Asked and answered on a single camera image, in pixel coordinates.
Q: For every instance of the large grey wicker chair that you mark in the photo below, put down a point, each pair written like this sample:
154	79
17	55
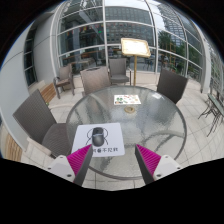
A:
35	116

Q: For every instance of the white mouse pad black drawing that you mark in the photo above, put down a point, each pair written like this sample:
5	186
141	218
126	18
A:
113	136

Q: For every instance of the wooden slatted bench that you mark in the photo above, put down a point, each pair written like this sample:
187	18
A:
48	93
10	145

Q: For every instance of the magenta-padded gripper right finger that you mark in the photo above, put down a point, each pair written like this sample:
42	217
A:
149	160

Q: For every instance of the black computer mouse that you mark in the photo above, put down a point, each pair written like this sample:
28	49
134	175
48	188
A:
97	137

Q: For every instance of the dark metal folding furniture group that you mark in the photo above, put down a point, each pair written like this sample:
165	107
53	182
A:
213	108

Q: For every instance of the tan tape roll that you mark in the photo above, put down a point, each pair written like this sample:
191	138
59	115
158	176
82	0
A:
126	109

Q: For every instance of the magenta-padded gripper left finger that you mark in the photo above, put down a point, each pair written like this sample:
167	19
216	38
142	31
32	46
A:
78	160

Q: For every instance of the gold menu display stand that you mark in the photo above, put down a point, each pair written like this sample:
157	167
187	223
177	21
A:
135	46

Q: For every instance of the printed picture menu card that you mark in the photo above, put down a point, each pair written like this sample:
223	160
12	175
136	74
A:
126	99

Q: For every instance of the dark grey wicker chair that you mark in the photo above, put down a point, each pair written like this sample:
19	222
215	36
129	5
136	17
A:
171	85

